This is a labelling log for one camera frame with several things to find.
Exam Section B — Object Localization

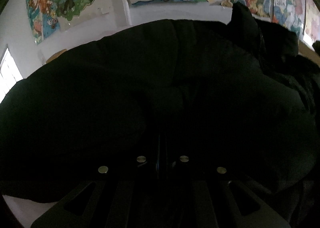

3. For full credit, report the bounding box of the wooden bed frame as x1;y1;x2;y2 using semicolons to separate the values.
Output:
46;49;67;64

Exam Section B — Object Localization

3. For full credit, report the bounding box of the pink duvet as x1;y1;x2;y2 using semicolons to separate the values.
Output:
2;195;57;227

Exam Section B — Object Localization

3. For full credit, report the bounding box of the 2024 dragon painting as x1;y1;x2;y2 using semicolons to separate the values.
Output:
272;0;305;37

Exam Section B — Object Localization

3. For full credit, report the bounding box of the yellow pig painting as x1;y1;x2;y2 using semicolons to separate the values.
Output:
303;0;319;47

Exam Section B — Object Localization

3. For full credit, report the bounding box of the black garment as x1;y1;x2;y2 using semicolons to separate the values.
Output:
1;3;319;227

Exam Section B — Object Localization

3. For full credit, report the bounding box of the bright window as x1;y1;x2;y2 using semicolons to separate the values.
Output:
0;47;23;102

